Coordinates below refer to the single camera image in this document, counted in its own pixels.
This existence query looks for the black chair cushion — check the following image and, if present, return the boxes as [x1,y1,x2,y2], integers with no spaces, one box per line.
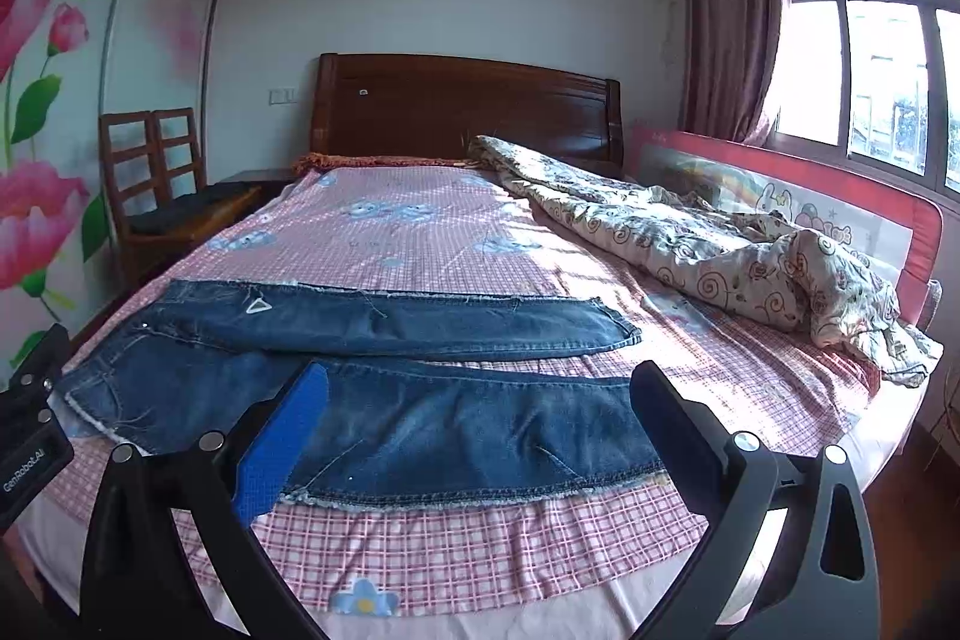
[127,182,247,236]

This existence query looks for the maroon curtain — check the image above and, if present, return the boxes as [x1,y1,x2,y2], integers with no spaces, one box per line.
[680,0,786,146]

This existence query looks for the floral beige quilt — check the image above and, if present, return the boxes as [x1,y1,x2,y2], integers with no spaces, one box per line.
[470,135,942,388]

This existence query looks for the dark wooden nightstand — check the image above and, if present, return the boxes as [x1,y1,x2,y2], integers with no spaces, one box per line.
[224,167,298,200]

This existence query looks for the dark wooden headboard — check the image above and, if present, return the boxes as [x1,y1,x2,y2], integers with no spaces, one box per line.
[309,53,623,177]

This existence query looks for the wooden chair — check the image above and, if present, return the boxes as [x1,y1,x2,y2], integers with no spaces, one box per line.
[98,107,262,289]

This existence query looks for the orange fringed cloth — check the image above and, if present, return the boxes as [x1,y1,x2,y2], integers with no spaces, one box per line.
[293,152,480,177]

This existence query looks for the floral sliding wardrobe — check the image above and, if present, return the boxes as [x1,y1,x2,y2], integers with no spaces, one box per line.
[2,0,217,375]

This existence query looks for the window with dark frame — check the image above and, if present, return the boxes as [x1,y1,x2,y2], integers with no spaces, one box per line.
[771,0,958,200]

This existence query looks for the pink checked bed sheet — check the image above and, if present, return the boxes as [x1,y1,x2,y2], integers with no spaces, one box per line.
[14,162,881,640]

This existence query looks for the pink bed guard rail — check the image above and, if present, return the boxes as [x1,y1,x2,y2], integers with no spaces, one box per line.
[625,128,944,330]

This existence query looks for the blue denim jeans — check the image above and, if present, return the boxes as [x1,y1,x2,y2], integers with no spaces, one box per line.
[60,280,661,510]

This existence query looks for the white wall switch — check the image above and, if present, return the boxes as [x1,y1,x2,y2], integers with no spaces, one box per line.
[268,88,296,106]

